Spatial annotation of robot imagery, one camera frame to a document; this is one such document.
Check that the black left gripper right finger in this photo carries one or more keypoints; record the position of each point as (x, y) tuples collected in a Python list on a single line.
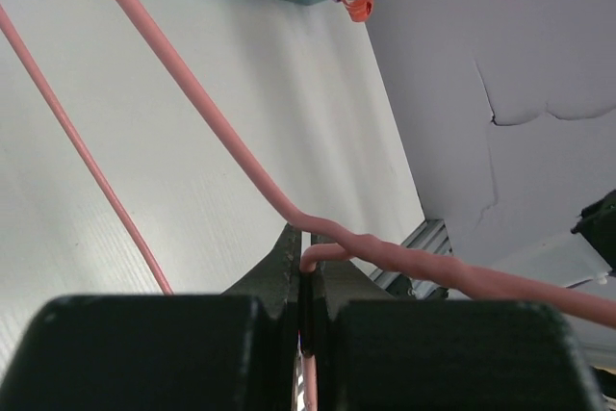
[(371, 351)]

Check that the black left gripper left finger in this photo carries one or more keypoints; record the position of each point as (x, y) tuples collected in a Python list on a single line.
[(232, 351)]

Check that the pink hanger of pink trousers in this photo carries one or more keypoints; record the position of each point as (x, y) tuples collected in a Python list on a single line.
[(476, 282)]

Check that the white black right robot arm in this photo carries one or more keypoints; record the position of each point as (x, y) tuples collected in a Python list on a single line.
[(583, 254)]

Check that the aluminium mounting rail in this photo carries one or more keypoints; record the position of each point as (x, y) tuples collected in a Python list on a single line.
[(412, 279)]

